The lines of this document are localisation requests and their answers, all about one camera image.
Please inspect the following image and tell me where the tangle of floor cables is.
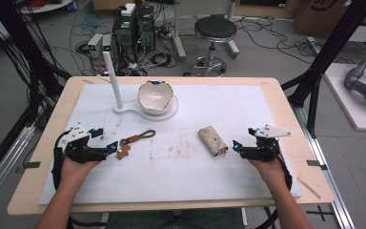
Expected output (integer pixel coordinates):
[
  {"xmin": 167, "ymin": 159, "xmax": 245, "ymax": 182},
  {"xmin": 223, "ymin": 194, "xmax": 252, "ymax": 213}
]
[{"xmin": 70, "ymin": 6, "xmax": 185, "ymax": 77}]

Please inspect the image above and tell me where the aluminium rail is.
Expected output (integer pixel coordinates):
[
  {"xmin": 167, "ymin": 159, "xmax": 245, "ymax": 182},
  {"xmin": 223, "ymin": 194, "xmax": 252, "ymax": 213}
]
[
  {"xmin": 290, "ymin": 104, "xmax": 357, "ymax": 229},
  {"xmin": 0, "ymin": 123, "xmax": 36, "ymax": 213}
]

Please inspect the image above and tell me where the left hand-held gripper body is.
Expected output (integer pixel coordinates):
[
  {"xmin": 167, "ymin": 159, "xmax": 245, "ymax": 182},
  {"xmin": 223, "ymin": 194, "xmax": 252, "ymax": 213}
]
[{"xmin": 54, "ymin": 124, "xmax": 109, "ymax": 165}]

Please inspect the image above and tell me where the white table mat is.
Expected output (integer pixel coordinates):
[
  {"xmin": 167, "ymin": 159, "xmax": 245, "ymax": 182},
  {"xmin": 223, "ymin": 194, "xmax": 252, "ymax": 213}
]
[{"xmin": 37, "ymin": 83, "xmax": 302, "ymax": 205}]

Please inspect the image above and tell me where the white table leg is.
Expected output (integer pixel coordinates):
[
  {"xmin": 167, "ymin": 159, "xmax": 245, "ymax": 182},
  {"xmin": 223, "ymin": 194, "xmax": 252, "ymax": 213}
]
[
  {"xmin": 224, "ymin": 0, "xmax": 241, "ymax": 60},
  {"xmin": 171, "ymin": 0, "xmax": 188, "ymax": 60}
]

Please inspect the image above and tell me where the black tape piece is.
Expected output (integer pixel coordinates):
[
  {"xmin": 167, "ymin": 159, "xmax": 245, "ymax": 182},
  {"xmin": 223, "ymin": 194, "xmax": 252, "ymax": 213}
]
[
  {"xmin": 306, "ymin": 159, "xmax": 329, "ymax": 172},
  {"xmin": 23, "ymin": 161, "xmax": 42, "ymax": 170}
]

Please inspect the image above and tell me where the black computer tower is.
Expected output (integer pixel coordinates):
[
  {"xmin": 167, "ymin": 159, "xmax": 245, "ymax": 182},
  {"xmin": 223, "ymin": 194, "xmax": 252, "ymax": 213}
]
[
  {"xmin": 112, "ymin": 12, "xmax": 138, "ymax": 64},
  {"xmin": 135, "ymin": 4, "xmax": 156, "ymax": 53}
]

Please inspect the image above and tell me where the white eggshell-shaped bowl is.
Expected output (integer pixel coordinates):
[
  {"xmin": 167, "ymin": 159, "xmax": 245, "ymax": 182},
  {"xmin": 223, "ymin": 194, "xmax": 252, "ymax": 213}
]
[{"xmin": 137, "ymin": 79, "xmax": 175, "ymax": 116}]

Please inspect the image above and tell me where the black frame with cables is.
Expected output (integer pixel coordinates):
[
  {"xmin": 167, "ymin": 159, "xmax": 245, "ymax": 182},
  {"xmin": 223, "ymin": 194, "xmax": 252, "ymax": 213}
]
[{"xmin": 0, "ymin": 0, "xmax": 72, "ymax": 130}]

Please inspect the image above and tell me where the white platform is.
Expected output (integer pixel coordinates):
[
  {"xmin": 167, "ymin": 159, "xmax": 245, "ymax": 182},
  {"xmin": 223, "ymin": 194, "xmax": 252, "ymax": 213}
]
[{"xmin": 323, "ymin": 62, "xmax": 366, "ymax": 134}]

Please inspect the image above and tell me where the black round stool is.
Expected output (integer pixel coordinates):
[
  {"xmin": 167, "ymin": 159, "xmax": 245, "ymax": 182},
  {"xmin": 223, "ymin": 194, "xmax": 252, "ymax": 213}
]
[{"xmin": 184, "ymin": 13, "xmax": 238, "ymax": 78}]

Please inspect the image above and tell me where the cardboard box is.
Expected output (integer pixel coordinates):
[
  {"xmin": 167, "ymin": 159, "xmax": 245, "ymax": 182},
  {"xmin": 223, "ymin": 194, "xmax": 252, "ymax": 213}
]
[{"xmin": 293, "ymin": 0, "xmax": 366, "ymax": 40}]

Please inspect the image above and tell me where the person's right hand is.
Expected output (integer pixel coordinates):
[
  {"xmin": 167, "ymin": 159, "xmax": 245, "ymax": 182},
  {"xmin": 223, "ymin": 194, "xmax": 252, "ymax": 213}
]
[{"xmin": 247, "ymin": 157, "xmax": 290, "ymax": 193}]

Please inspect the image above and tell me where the person's left hand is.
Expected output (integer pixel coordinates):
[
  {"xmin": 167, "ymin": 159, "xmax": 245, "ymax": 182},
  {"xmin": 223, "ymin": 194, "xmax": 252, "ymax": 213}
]
[{"xmin": 59, "ymin": 155, "xmax": 101, "ymax": 193}]

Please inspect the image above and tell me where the keychain with gingerbread charm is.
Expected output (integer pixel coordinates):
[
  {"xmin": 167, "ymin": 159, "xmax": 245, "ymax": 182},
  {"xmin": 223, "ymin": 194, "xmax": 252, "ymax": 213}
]
[{"xmin": 114, "ymin": 129, "xmax": 157, "ymax": 161}]

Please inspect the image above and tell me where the small silver box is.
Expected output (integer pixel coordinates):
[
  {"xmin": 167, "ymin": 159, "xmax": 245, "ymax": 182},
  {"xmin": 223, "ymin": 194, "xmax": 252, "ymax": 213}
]
[
  {"xmin": 102, "ymin": 33, "xmax": 113, "ymax": 53},
  {"xmin": 87, "ymin": 32, "xmax": 105, "ymax": 57}
]

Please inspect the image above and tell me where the thin wooden stick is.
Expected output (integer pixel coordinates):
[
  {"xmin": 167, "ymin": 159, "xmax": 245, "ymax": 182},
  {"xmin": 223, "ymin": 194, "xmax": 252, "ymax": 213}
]
[{"xmin": 296, "ymin": 177, "xmax": 322, "ymax": 200}]

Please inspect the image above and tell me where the beige key pouch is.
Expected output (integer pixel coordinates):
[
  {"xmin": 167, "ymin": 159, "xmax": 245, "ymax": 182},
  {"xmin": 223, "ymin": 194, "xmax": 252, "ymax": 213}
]
[{"xmin": 197, "ymin": 125, "xmax": 230, "ymax": 158}]

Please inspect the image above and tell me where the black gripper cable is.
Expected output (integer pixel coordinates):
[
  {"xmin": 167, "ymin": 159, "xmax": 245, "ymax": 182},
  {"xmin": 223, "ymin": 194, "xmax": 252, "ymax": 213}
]
[
  {"xmin": 51, "ymin": 129, "xmax": 74, "ymax": 192},
  {"xmin": 275, "ymin": 152, "xmax": 294, "ymax": 192}
]

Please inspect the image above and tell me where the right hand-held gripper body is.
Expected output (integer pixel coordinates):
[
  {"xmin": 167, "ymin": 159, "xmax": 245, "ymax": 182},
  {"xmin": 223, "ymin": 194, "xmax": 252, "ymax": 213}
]
[{"xmin": 239, "ymin": 124, "xmax": 292, "ymax": 163}]

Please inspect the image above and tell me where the black tape cross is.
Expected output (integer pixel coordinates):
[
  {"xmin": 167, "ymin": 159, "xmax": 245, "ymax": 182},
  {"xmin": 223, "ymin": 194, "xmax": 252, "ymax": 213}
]
[{"xmin": 306, "ymin": 204, "xmax": 336, "ymax": 222}]

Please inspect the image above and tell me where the wooden table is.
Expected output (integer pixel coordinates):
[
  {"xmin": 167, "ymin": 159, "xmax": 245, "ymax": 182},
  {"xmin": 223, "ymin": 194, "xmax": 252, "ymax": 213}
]
[{"xmin": 7, "ymin": 75, "xmax": 336, "ymax": 217}]

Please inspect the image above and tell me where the white stand with pole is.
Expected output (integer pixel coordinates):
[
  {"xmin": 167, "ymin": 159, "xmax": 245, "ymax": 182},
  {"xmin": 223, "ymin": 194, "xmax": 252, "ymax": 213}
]
[{"xmin": 102, "ymin": 51, "xmax": 179, "ymax": 122}]

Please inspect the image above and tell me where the white box on computer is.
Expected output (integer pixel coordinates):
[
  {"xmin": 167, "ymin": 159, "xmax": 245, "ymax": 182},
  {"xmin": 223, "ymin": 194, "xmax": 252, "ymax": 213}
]
[{"xmin": 120, "ymin": 2, "xmax": 137, "ymax": 17}]

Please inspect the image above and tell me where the black metal frame post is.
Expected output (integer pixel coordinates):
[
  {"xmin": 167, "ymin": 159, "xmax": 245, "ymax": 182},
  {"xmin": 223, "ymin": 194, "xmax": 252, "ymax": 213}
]
[{"xmin": 280, "ymin": 0, "xmax": 366, "ymax": 138}]

